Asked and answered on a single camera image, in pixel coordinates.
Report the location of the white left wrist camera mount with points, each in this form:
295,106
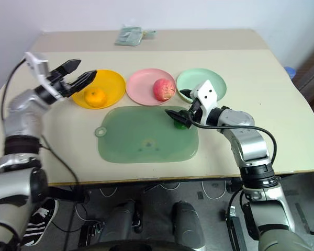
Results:
39,66

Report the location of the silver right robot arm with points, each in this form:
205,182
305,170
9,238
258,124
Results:
248,146

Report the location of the green silicone mat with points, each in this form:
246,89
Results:
146,125

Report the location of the black table frame leg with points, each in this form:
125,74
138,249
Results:
236,230

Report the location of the orange mandarin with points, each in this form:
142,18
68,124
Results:
95,98

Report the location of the black power adapter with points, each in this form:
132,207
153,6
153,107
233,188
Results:
87,232

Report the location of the small green fruit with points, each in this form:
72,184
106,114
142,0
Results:
178,126

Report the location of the pale green plastic bag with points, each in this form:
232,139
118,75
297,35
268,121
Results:
128,36

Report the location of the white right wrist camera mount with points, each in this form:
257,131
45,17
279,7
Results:
208,94

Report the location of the black white sneaker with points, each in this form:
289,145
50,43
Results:
40,222

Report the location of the pink red apple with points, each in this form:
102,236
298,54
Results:
163,90

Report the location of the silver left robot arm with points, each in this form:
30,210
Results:
21,109

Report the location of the blue round container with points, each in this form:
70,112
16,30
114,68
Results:
290,72

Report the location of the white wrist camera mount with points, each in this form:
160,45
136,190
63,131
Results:
208,94
39,66

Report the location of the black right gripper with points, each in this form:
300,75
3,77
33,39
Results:
196,108

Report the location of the light green plate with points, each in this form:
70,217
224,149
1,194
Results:
193,77

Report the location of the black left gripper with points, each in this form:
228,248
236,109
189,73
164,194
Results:
59,84

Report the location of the pink plate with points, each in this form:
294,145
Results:
141,86

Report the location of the yellow plate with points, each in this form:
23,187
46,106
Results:
112,83

